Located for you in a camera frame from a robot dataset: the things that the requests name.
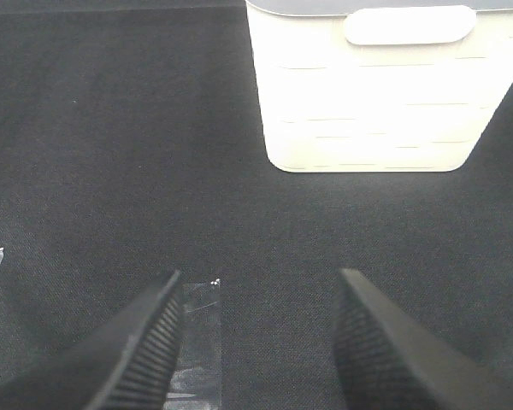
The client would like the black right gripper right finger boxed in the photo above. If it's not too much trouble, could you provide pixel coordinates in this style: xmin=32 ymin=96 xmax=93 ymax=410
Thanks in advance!
xmin=333 ymin=268 xmax=513 ymax=409

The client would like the right clear tape strip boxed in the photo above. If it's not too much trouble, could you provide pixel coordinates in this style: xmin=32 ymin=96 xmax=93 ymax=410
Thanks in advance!
xmin=163 ymin=278 xmax=221 ymax=410

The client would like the cream basket with grey rim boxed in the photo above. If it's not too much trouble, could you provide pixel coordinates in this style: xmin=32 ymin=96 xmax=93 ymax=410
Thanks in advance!
xmin=246 ymin=1 xmax=513 ymax=173

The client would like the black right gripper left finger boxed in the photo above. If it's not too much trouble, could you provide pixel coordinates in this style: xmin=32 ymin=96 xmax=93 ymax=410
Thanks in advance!
xmin=0 ymin=271 xmax=184 ymax=409

